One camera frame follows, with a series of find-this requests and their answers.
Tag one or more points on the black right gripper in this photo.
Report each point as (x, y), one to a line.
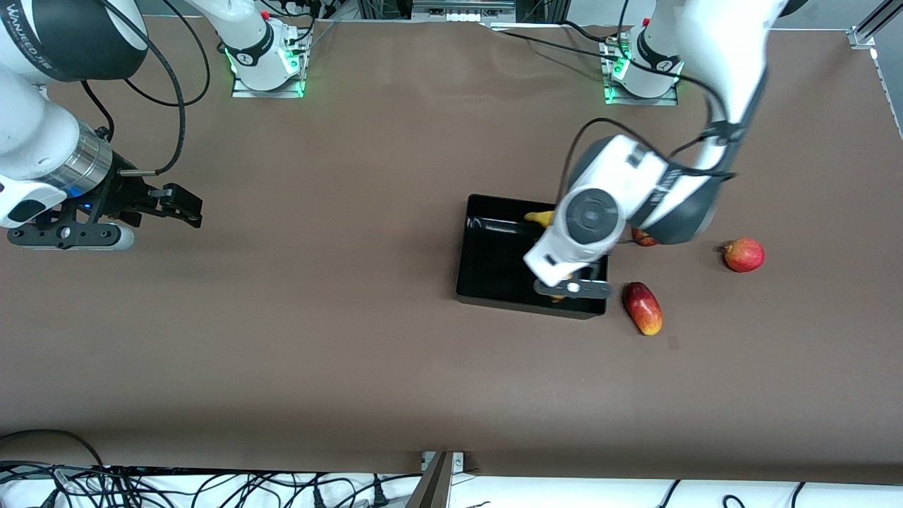
(121, 195)

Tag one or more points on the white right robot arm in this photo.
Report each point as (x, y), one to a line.
(28, 127)

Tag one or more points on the round red pomegranate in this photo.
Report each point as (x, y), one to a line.
(744, 255)

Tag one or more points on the yellow banana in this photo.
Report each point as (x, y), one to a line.
(540, 217)

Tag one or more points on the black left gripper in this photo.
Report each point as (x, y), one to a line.
(595, 271)

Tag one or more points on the dark grey slanted post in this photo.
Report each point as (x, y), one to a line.
(432, 487)

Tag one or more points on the red yellow mango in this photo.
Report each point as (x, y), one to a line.
(642, 307)

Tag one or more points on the aluminium corner frame profile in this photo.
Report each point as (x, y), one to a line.
(864, 35)

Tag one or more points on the small red yellow apple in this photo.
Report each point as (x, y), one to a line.
(643, 238)

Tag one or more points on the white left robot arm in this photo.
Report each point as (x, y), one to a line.
(726, 49)

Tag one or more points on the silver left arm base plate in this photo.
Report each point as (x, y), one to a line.
(614, 95)

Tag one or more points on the grey power strip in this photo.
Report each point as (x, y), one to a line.
(462, 13)

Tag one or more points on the silver metal edge bracket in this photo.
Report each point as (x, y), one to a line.
(458, 461)

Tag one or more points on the black rectangular plastic tray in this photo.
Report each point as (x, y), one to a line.
(494, 261)

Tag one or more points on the brown table cover sheet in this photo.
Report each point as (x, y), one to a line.
(395, 141)

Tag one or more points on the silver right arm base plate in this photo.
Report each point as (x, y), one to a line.
(243, 86)

